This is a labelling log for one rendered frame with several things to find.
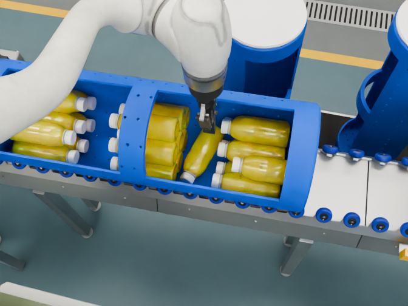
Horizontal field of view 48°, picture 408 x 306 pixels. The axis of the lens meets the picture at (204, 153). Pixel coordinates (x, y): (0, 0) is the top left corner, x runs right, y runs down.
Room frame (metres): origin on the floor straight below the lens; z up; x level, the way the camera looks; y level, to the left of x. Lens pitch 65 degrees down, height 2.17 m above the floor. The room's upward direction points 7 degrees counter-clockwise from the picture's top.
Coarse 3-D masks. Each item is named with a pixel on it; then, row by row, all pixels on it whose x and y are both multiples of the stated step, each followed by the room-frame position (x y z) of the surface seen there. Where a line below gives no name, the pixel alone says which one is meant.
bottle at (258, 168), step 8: (240, 160) 0.47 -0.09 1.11; (248, 160) 0.46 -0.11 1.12; (256, 160) 0.46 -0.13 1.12; (264, 160) 0.45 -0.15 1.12; (272, 160) 0.45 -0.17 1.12; (280, 160) 0.45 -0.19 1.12; (240, 168) 0.45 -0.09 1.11; (248, 168) 0.44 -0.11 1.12; (256, 168) 0.44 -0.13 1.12; (264, 168) 0.43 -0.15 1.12; (272, 168) 0.43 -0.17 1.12; (280, 168) 0.43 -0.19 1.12; (248, 176) 0.43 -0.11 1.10; (256, 176) 0.42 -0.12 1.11; (264, 176) 0.42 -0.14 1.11; (272, 176) 0.41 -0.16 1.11; (280, 176) 0.41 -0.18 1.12; (280, 184) 0.40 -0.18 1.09
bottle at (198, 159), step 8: (216, 128) 0.61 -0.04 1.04; (200, 136) 0.59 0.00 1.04; (208, 136) 0.58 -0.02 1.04; (216, 136) 0.58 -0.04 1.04; (200, 144) 0.56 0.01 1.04; (208, 144) 0.56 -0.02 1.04; (216, 144) 0.56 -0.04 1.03; (192, 152) 0.54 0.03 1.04; (200, 152) 0.54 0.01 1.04; (208, 152) 0.54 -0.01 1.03; (192, 160) 0.51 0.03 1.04; (200, 160) 0.51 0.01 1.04; (208, 160) 0.52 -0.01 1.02; (184, 168) 0.50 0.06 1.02; (192, 168) 0.49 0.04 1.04; (200, 168) 0.49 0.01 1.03
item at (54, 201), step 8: (32, 192) 0.65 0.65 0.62; (40, 192) 0.64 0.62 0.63; (48, 192) 0.65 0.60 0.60; (48, 200) 0.64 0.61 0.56; (56, 200) 0.65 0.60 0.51; (64, 200) 0.68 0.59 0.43; (56, 208) 0.64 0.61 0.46; (64, 208) 0.65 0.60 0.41; (72, 208) 0.68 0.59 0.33; (64, 216) 0.64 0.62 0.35; (72, 216) 0.65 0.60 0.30; (80, 216) 0.68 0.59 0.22; (72, 224) 0.64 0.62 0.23; (80, 224) 0.65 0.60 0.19; (88, 224) 0.68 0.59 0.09; (80, 232) 0.64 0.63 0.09; (88, 232) 0.65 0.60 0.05
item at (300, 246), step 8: (296, 240) 0.38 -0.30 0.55; (304, 240) 0.36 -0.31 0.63; (312, 240) 0.35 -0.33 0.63; (296, 248) 0.36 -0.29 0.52; (304, 248) 0.35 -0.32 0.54; (288, 256) 0.37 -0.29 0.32; (296, 256) 0.35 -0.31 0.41; (288, 264) 0.35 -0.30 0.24; (296, 264) 0.34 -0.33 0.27; (280, 272) 0.36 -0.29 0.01; (288, 272) 0.35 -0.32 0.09
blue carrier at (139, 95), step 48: (96, 96) 0.77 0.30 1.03; (144, 96) 0.62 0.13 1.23; (192, 96) 0.61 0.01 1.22; (240, 96) 0.60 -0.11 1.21; (0, 144) 0.63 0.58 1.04; (96, 144) 0.64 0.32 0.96; (144, 144) 0.50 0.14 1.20; (192, 144) 0.60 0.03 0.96; (288, 144) 0.56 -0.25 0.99; (192, 192) 0.41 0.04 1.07; (240, 192) 0.38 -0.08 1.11; (288, 192) 0.35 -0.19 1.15
